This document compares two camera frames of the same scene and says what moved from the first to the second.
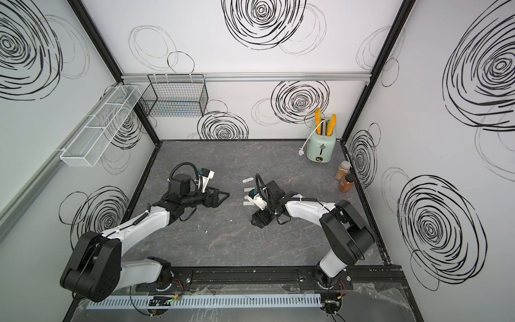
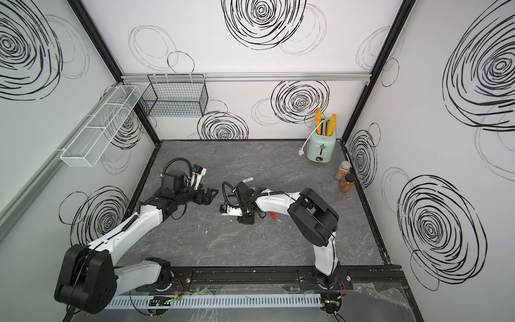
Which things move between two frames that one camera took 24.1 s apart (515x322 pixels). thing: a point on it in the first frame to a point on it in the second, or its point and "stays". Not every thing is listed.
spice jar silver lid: (342, 170) stays
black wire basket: (174, 95) stays
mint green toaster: (320, 147) stays
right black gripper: (259, 217) to (243, 221)
